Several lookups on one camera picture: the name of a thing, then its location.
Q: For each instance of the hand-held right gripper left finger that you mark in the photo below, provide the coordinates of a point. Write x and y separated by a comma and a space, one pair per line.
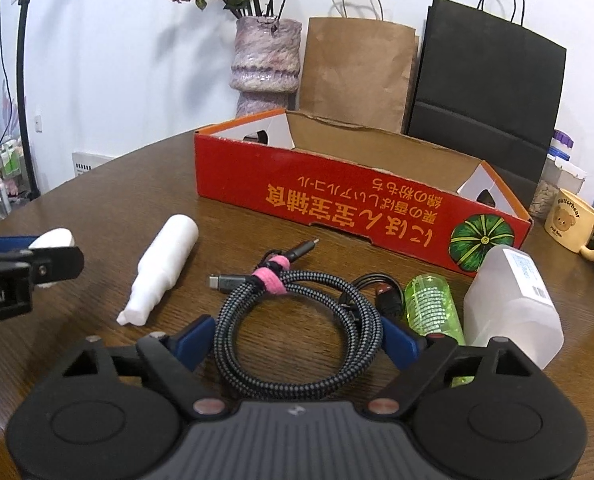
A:
197, 337

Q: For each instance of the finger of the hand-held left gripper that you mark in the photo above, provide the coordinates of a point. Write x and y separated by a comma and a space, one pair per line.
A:
52, 265
2, 245

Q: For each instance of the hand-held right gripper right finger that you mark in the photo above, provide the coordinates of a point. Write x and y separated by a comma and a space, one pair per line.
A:
399, 342

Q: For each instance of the white tape roll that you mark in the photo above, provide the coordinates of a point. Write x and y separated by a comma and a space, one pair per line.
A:
52, 237

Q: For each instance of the green spray bottle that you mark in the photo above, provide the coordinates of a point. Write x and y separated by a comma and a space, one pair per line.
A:
432, 310

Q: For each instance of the white spray bottle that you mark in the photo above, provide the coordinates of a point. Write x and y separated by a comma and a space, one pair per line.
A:
167, 250

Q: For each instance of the translucent white plastic box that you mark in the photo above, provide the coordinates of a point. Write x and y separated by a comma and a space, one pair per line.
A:
507, 305

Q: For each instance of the red cardboard box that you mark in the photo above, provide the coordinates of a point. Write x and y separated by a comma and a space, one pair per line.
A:
327, 200

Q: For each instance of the cluttered storage rack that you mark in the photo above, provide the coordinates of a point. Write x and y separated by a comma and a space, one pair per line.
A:
4, 170

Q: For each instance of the black light stand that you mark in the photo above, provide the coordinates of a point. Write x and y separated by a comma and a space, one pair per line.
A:
21, 75

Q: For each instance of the seed container with white lid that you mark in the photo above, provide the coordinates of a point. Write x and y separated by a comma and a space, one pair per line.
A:
544, 197

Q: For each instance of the yellow bear mug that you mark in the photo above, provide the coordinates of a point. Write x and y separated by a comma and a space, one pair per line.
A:
569, 225

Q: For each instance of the purple lid jar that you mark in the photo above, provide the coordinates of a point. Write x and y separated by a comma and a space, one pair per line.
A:
561, 140

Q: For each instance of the black paper bag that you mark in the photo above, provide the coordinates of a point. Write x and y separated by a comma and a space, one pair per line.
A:
487, 85

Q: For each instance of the brown paper bag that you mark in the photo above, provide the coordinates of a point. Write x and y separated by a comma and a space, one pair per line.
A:
357, 70

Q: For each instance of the pink marbled vase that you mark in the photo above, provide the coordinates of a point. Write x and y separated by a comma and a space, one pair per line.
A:
264, 60

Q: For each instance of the white wall outlet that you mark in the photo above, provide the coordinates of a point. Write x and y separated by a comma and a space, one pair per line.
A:
38, 123

